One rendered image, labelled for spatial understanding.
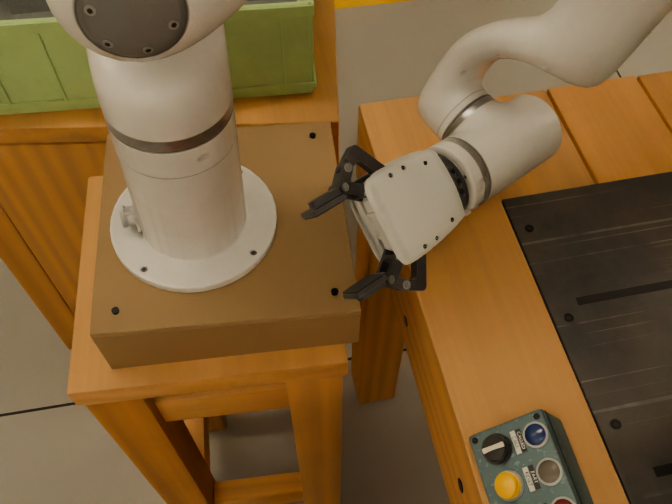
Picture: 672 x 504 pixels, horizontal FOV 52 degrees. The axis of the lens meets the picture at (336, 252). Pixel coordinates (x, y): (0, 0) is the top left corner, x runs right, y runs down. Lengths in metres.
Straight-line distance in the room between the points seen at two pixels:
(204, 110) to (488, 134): 0.32
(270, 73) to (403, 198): 0.47
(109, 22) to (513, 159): 0.46
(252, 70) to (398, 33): 1.46
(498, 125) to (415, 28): 1.78
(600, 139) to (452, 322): 0.38
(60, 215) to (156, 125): 0.77
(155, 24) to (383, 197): 0.31
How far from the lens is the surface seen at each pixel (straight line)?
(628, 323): 0.83
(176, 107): 0.60
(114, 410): 0.90
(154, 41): 0.49
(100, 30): 0.49
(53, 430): 1.80
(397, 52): 2.45
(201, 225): 0.73
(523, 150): 0.79
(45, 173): 1.28
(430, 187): 0.73
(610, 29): 0.70
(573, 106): 1.06
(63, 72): 1.15
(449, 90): 0.80
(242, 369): 0.81
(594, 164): 0.99
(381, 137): 0.93
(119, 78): 0.62
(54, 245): 1.46
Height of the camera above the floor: 1.58
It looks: 56 degrees down
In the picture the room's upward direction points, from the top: straight up
